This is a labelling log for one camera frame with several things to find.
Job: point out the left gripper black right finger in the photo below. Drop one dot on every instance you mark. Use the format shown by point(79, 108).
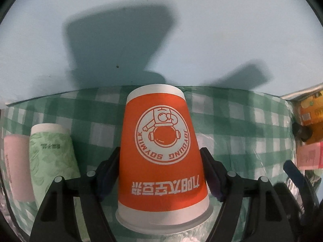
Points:
point(265, 218)

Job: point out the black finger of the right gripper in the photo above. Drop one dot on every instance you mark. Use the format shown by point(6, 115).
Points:
point(300, 178)

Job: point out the orange paper cup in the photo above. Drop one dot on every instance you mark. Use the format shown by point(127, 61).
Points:
point(161, 185)

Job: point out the green leaf-print paper cup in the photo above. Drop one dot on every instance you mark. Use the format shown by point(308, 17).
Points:
point(51, 154)

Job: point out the pink packet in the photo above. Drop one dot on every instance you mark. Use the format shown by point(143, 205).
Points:
point(309, 157)

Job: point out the small black object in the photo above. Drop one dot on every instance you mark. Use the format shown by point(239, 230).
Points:
point(304, 133)

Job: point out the green checkered tablecloth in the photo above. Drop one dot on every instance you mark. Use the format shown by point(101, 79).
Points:
point(249, 132)

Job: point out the orange-label drink bottle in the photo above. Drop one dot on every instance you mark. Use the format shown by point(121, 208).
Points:
point(311, 112)

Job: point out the pink plastic mug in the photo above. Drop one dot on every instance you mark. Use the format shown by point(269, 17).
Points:
point(16, 154)

